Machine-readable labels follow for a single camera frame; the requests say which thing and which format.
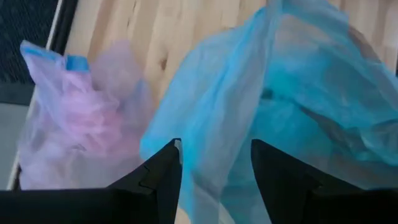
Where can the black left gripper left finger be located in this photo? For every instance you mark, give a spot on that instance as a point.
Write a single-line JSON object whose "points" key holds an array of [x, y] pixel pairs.
{"points": [[155, 186]]}

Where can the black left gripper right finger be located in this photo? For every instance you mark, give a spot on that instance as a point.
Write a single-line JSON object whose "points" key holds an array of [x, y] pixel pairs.
{"points": [[289, 193]]}

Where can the pink translucent trash bag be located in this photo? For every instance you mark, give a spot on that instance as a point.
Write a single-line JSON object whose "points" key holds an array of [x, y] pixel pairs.
{"points": [[84, 124]]}

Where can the light blue bag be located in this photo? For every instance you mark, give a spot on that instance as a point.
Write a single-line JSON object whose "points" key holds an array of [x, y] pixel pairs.
{"points": [[217, 93]]}

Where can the black perforated floor mat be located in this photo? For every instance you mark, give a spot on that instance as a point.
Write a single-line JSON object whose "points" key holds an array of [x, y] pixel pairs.
{"points": [[21, 37]]}

